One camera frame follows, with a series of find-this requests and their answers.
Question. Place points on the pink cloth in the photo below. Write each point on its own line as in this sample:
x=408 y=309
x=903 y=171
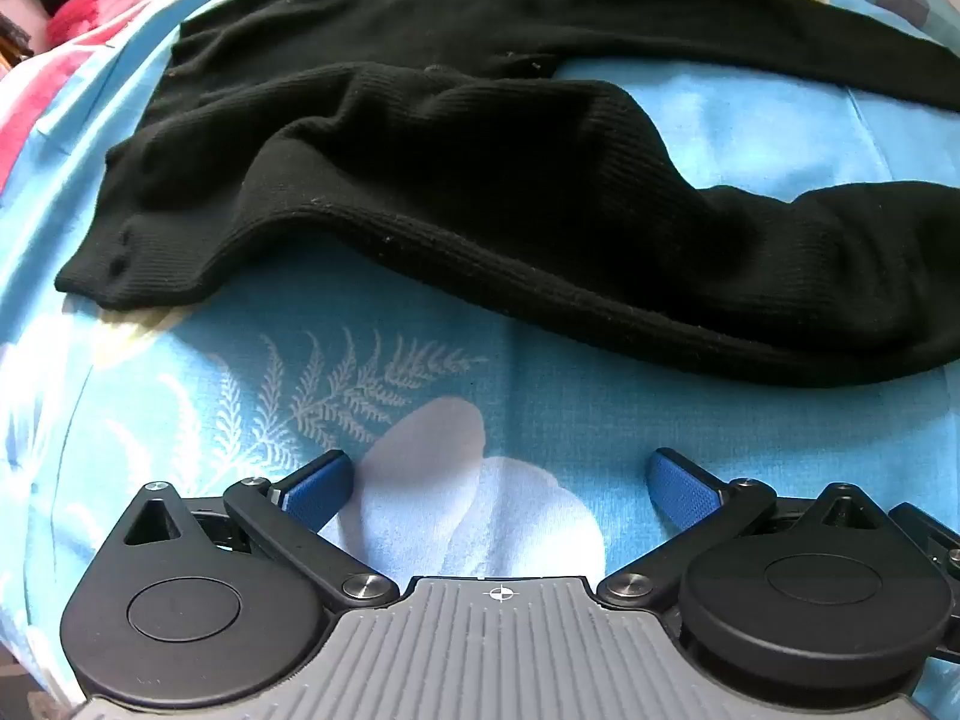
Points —
x=75 y=13

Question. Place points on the blue leaf-print bedsheet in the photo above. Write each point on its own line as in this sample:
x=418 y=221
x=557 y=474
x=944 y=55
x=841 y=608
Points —
x=390 y=397

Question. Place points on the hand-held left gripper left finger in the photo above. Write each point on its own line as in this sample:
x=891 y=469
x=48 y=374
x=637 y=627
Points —
x=324 y=490

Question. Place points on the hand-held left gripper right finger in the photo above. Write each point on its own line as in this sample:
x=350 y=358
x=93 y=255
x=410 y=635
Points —
x=677 y=491

